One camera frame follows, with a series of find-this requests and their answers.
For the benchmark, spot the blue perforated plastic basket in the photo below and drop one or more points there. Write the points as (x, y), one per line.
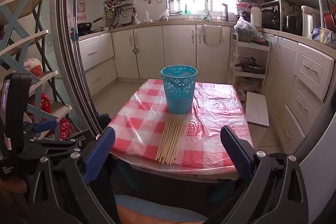
(179, 98)

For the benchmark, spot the bundle of wooden chopsticks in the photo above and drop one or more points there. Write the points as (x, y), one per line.
(170, 140)

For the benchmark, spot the white wide drawer cabinet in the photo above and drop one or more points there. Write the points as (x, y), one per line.
(97, 56)

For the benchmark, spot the black stock pot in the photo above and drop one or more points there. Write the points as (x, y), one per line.
(291, 23)

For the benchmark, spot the blue grey cloth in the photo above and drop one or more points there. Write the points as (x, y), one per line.
(157, 203)

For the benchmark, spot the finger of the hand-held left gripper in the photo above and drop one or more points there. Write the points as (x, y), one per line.
(46, 125)
(52, 146)

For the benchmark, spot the red white plush toy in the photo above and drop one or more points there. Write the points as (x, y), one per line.
(32, 67)

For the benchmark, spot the blue box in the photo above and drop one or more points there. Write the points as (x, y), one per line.
(318, 33)

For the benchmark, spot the crumpled clear plastic bag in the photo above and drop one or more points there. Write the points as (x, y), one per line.
(246, 86)

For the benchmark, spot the orange cloth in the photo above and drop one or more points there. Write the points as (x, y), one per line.
(157, 217)

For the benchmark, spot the white base cabinet with doors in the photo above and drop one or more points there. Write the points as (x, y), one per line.
(152, 53)

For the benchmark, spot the red paper wall decoration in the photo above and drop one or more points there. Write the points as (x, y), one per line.
(81, 7)

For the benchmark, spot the bag of green vegetables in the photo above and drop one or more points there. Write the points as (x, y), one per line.
(245, 31)

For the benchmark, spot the red checked plastic tablecloth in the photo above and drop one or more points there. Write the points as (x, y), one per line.
(147, 132)

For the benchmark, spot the white low stool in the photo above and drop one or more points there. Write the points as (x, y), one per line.
(257, 108)

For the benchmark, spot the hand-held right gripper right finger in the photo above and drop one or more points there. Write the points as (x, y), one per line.
(236, 150)

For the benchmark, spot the wall utensil rack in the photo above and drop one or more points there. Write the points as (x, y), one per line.
(115, 10)

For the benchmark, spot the dark cooking pot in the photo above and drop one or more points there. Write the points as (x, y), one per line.
(250, 67)

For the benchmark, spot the plastic bag with food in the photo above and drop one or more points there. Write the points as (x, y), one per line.
(147, 18)
(135, 18)
(164, 16)

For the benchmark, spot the black tap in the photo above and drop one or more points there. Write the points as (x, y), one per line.
(225, 12)

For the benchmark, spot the red frying pan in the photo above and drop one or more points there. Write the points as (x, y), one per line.
(330, 20)

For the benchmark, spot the black frying pan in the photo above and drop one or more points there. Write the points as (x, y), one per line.
(85, 26)

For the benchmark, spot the pink stacked containers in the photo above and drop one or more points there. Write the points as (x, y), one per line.
(242, 7)

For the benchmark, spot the grey sliding door frame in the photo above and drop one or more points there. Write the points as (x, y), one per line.
(65, 56)

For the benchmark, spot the chrome curved faucet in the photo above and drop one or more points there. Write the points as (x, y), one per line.
(207, 7)

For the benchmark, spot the white electric water boiler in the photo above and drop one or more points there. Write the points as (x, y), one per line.
(309, 22)

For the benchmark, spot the white rolling cart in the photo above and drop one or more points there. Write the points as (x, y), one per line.
(252, 75)

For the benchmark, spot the folding shelf with blue frame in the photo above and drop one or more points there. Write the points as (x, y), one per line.
(15, 37)

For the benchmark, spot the white hanging plastic bag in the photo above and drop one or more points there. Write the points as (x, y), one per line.
(210, 35)

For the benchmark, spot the person's left forearm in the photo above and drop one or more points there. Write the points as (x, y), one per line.
(11, 187)

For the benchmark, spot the white thermos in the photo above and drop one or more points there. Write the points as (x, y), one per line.
(256, 16)

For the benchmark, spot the silver foil bag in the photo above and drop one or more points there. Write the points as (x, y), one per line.
(330, 37)

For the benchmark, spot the black countertop appliance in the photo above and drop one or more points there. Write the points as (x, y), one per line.
(270, 18)

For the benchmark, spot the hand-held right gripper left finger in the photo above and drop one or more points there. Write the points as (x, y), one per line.
(101, 150)

